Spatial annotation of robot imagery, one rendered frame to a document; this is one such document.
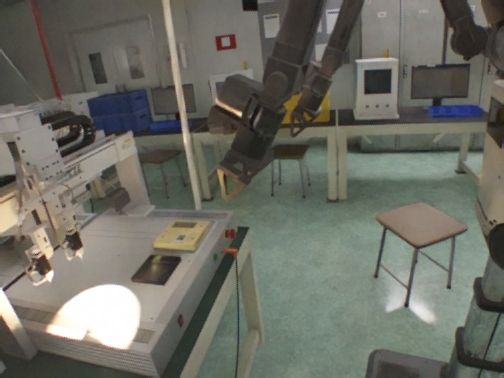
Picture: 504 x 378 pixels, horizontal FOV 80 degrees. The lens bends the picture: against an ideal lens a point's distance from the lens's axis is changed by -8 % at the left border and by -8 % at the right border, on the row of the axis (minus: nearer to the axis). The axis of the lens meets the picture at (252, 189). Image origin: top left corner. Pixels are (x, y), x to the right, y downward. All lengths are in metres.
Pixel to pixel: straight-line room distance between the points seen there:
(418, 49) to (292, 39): 3.92
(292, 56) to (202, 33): 4.61
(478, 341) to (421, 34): 3.78
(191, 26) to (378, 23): 2.58
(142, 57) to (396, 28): 3.66
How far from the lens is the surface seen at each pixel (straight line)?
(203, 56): 5.14
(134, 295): 1.05
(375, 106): 3.23
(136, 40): 5.61
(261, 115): 0.59
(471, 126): 3.23
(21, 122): 0.97
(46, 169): 0.98
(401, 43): 4.39
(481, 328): 1.05
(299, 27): 0.55
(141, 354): 0.89
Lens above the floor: 1.48
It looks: 24 degrees down
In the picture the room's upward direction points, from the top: 7 degrees counter-clockwise
